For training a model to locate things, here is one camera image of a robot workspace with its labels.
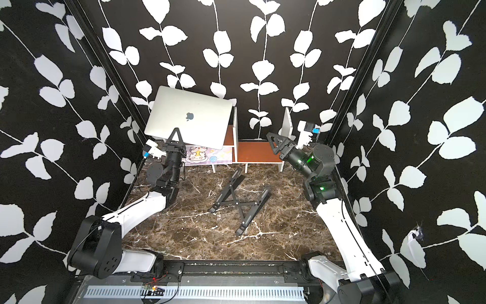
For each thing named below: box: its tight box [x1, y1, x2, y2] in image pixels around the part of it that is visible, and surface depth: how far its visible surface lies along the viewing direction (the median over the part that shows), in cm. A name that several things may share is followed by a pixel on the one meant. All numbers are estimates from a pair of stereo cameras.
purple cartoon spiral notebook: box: [182, 145, 233, 166], surface depth 97 cm
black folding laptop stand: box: [207, 167, 273, 236], surface depth 94 cm
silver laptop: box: [144, 85, 233, 151], surface depth 73 cm
